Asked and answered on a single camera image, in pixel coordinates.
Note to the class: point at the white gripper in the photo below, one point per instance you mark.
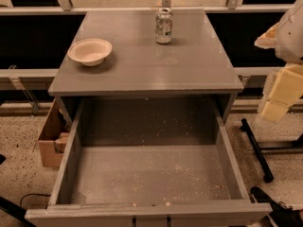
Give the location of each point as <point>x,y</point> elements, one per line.
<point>292,38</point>

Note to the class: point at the grey top drawer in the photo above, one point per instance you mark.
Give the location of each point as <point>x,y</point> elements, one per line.
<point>163,162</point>

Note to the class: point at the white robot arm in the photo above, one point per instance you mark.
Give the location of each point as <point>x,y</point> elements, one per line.
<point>286,37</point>

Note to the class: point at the grey drawer cabinet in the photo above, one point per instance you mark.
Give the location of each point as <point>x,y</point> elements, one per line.
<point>193,63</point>

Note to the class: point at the black metal stand leg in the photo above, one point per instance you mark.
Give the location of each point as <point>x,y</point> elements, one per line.
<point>268,175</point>

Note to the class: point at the black shoe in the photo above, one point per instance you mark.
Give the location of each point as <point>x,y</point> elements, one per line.
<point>281,215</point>

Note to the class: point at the silver soda can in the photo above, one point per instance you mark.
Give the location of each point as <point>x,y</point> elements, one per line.
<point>163,26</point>

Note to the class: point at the white paper bowl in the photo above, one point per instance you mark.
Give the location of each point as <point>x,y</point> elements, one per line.
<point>90,52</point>

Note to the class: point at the cardboard box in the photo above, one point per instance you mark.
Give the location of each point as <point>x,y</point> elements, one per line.
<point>53,137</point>

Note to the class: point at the black floor stand bar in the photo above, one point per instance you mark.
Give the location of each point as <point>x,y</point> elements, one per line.
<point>15,211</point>

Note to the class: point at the metal railing bracket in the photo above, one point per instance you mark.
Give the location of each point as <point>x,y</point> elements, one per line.
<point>18,85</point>

